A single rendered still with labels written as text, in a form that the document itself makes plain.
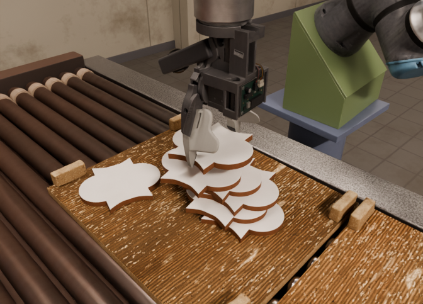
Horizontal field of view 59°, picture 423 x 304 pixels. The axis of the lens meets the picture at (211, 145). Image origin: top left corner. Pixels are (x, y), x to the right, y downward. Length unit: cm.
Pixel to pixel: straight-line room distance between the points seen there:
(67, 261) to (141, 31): 347
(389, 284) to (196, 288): 25
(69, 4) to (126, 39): 64
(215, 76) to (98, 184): 31
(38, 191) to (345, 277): 53
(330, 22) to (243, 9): 54
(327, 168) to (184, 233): 33
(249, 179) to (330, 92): 43
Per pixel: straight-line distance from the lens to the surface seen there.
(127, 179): 68
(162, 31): 409
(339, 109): 98
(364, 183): 76
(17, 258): 64
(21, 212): 72
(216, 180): 59
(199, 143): 53
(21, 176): 80
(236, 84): 47
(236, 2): 46
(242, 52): 47
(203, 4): 47
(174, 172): 61
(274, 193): 61
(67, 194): 70
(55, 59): 126
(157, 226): 60
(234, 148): 58
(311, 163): 78
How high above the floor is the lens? 136
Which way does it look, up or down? 33 degrees down
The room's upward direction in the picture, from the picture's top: straight up
